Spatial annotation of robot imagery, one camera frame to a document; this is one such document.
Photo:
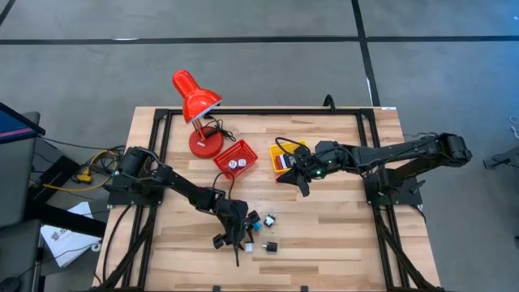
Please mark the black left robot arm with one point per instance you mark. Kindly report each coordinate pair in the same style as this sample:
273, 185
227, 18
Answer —
182, 188

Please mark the white sticker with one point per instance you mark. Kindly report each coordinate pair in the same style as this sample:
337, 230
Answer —
388, 108

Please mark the purple white USB charger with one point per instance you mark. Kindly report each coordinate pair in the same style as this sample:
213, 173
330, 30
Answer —
242, 162

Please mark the white paper sheet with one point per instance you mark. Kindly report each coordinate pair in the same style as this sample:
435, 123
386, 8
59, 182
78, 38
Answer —
69, 243

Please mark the red plastic basket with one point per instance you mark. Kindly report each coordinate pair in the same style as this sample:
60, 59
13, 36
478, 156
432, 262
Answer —
239, 150

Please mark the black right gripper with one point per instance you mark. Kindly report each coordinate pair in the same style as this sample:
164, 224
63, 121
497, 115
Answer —
318, 160

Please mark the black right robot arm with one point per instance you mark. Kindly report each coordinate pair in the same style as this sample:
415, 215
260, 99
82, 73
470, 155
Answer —
405, 152

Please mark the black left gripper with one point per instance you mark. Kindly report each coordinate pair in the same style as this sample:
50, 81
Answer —
235, 217

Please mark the black floor stand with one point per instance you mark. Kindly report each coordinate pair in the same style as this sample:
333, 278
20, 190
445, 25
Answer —
61, 219

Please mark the grey cabinet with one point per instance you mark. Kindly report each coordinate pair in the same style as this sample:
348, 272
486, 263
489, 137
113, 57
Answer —
16, 178

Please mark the red card wallet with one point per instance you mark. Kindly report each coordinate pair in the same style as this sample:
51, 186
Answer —
279, 162

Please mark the red desk lamp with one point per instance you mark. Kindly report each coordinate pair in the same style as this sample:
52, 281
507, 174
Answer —
194, 97

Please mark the black aluminium table frame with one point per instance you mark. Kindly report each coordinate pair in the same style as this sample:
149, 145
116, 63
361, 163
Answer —
263, 111

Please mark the black labelled wall charger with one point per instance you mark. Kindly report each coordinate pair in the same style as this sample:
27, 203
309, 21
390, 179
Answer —
271, 247

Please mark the grey floor object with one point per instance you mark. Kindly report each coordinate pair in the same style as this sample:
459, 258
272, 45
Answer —
507, 158

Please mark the black card wallet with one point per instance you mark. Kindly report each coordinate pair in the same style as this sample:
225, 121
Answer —
292, 160

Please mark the blue screen monitor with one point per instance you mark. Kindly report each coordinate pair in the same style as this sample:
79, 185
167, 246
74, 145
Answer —
16, 125

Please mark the black white wall charger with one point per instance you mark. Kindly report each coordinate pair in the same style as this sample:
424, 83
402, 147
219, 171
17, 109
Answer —
269, 220

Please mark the yellow plastic basket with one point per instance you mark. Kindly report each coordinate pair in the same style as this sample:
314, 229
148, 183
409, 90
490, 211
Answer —
275, 150

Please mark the white card wallet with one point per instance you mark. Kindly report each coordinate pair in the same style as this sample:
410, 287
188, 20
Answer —
285, 161

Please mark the teal white USB charger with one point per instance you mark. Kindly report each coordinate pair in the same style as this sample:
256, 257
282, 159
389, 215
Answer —
258, 227

